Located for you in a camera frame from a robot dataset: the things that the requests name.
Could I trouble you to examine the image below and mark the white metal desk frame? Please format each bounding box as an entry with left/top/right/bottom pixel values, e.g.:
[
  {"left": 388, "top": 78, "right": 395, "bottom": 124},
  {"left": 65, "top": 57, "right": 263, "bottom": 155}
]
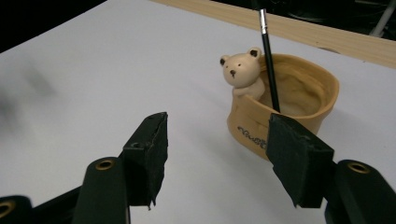
[{"left": 369, "top": 0, "right": 396, "bottom": 38}]

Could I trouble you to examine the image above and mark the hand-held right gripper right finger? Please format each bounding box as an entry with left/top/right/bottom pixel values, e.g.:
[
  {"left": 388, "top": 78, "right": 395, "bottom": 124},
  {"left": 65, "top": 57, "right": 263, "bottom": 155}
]
[{"left": 265, "top": 112, "right": 336, "bottom": 209}]

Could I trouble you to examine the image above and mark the black pen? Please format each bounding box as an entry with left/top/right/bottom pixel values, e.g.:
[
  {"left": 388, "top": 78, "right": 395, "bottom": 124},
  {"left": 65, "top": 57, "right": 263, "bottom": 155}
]
[{"left": 258, "top": 7, "right": 281, "bottom": 114}]

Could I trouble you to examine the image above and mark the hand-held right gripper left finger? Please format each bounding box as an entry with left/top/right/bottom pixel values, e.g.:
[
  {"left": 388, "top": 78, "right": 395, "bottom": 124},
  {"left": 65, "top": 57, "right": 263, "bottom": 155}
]
[{"left": 120, "top": 111, "right": 169, "bottom": 211}]

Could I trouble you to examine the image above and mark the tan bear pen holder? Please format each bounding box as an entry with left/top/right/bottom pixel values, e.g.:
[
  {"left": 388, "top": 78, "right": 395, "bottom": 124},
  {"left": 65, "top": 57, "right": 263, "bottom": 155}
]
[{"left": 219, "top": 46, "right": 341, "bottom": 163}]

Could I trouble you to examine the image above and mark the wooden table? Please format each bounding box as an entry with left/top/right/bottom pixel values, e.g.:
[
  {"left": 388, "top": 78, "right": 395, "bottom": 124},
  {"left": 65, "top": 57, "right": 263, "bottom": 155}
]
[{"left": 150, "top": 0, "right": 396, "bottom": 70}]

